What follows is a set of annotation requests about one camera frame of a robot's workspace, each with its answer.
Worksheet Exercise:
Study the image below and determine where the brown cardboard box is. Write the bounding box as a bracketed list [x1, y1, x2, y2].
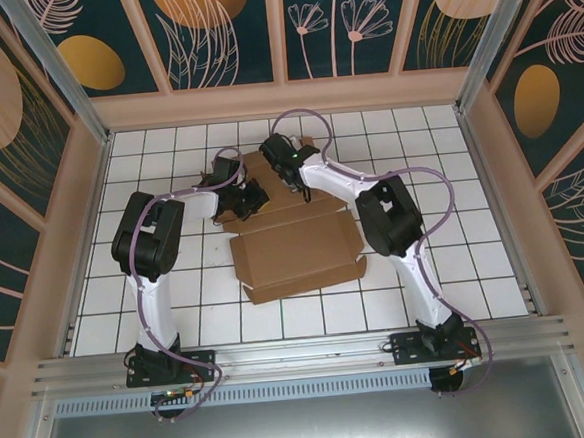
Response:
[214, 131, 370, 308]

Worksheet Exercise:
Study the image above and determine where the grey metal sheet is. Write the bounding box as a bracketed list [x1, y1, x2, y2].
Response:
[34, 377, 584, 438]

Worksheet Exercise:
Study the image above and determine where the aluminium side rail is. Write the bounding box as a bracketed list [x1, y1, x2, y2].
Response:
[45, 133, 128, 357]
[456, 105, 549, 321]

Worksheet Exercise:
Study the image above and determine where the aluminium mounting rail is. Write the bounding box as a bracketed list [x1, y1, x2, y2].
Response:
[28, 313, 579, 399]

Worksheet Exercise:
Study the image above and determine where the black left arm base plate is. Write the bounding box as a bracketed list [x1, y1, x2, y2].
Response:
[124, 348, 219, 390]

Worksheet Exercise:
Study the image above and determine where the slotted grey cable duct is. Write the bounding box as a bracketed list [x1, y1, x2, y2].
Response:
[53, 368, 433, 418]

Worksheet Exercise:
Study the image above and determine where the aluminium corner post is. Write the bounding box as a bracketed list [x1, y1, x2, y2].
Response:
[0, 0, 114, 155]
[448, 0, 557, 116]

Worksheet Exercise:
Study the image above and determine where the small circuit board with wires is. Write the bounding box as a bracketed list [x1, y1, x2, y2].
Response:
[150, 385, 197, 406]

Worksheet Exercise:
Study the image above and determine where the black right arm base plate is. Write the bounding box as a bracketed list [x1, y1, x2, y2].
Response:
[388, 323, 483, 368]

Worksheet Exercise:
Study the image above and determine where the yellow connector with wires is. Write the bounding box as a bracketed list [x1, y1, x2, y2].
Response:
[449, 355, 484, 375]

